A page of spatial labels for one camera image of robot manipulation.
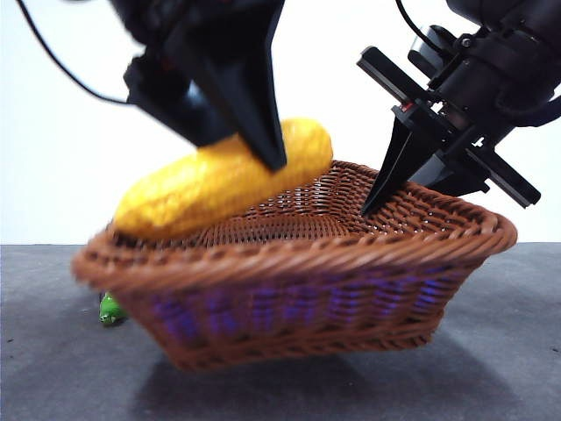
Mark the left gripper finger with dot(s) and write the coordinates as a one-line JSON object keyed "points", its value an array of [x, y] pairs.
{"points": [[250, 79], [206, 118]]}

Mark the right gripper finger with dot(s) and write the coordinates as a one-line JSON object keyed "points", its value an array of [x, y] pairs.
{"points": [[401, 162], [456, 175]]}

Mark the yellow corn cob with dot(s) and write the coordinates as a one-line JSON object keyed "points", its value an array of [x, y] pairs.
{"points": [[206, 193]]}

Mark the brown wicker basket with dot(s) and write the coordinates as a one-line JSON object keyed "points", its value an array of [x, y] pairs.
{"points": [[298, 280]]}

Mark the purple eggplant with green stem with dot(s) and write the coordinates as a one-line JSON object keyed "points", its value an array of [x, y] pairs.
{"points": [[109, 309]]}

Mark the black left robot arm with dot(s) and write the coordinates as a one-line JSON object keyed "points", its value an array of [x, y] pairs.
{"points": [[153, 26]]}

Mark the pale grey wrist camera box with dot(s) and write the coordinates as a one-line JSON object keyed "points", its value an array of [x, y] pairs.
{"points": [[431, 48]]}

